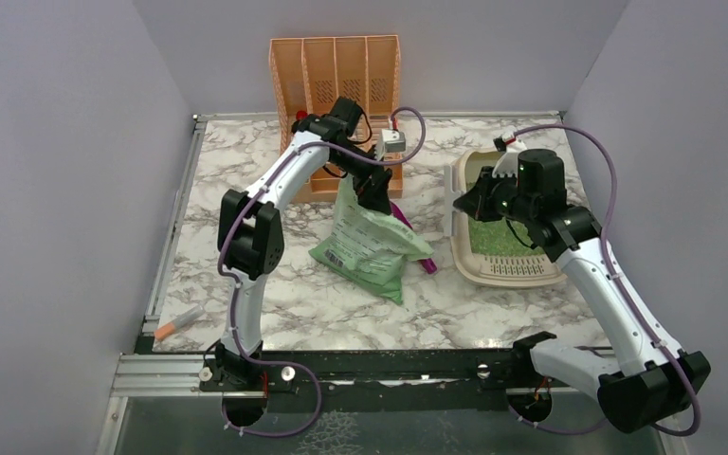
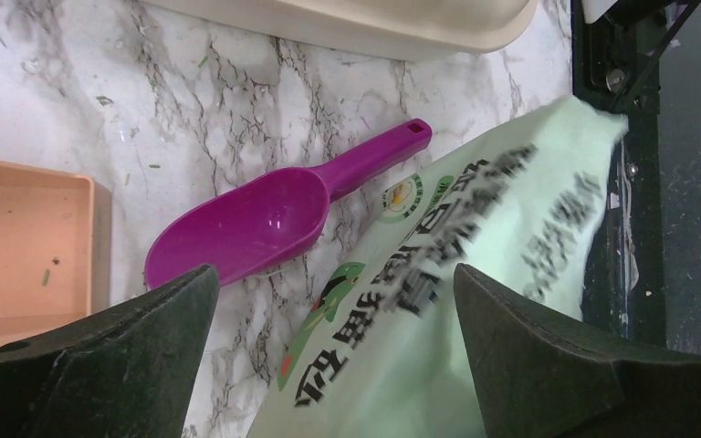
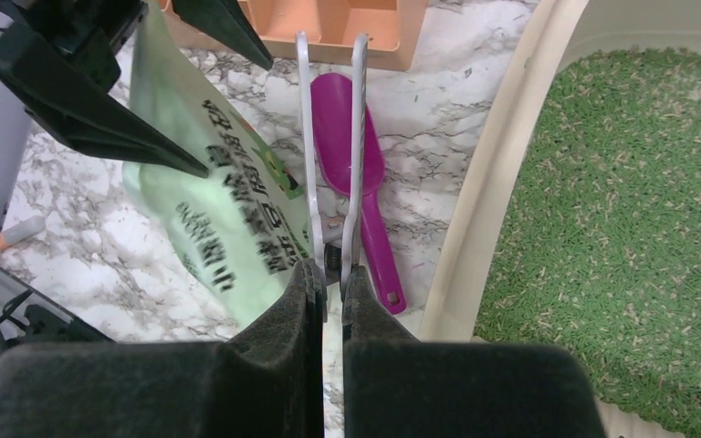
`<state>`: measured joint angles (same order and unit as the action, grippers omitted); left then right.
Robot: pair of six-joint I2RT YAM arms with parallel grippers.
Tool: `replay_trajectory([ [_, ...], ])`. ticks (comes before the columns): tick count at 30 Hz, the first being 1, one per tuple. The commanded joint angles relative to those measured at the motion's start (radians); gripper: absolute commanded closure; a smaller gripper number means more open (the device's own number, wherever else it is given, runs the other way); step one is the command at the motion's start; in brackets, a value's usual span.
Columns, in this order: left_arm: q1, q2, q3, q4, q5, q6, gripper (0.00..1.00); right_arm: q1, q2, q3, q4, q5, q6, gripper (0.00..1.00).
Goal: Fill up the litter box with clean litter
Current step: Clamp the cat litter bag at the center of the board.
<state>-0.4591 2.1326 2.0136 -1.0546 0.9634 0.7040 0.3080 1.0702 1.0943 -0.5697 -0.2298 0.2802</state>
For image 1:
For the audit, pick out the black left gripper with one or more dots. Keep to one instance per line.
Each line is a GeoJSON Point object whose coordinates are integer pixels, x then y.
{"type": "Point", "coordinates": [372, 188]}

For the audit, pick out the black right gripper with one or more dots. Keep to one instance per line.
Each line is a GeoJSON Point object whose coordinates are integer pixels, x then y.
{"type": "Point", "coordinates": [477, 201]}

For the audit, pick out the purple litter scoop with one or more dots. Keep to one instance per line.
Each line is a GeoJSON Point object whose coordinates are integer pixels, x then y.
{"type": "Point", "coordinates": [419, 248]}

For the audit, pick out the green litter bag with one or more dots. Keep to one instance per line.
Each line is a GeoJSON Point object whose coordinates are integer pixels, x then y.
{"type": "Point", "coordinates": [365, 247]}

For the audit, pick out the beige litter box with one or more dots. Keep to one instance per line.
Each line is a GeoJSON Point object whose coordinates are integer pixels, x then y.
{"type": "Point", "coordinates": [514, 271]}

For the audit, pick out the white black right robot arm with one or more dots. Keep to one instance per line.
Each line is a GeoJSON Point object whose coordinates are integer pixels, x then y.
{"type": "Point", "coordinates": [651, 376]}

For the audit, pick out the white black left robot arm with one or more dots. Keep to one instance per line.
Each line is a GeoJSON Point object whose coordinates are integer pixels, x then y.
{"type": "Point", "coordinates": [250, 237]}

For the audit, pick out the orange plastic file organizer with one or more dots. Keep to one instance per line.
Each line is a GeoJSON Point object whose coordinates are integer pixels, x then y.
{"type": "Point", "coordinates": [311, 73]}

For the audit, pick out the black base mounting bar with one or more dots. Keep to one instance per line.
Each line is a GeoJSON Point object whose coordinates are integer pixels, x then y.
{"type": "Point", "coordinates": [303, 382]}

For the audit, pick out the orange grey marker pen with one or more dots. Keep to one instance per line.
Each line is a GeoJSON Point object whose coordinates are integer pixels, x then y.
{"type": "Point", "coordinates": [180, 322]}

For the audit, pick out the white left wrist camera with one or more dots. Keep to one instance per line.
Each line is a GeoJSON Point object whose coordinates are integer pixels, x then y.
{"type": "Point", "coordinates": [390, 141]}

